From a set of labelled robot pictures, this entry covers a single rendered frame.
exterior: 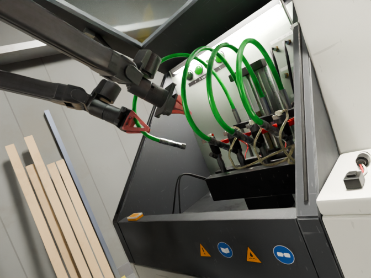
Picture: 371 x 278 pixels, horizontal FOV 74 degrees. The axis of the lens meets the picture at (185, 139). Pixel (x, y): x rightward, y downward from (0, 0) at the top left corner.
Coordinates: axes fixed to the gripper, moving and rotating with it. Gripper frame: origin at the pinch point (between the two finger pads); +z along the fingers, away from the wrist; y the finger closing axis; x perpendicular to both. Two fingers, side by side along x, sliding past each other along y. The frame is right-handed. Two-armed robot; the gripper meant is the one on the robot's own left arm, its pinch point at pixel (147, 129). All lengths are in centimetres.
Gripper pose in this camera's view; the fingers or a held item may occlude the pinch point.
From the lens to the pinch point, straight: 81.6
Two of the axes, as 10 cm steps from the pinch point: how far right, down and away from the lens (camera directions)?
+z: 9.2, 3.9, -0.6
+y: -0.1, 1.8, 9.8
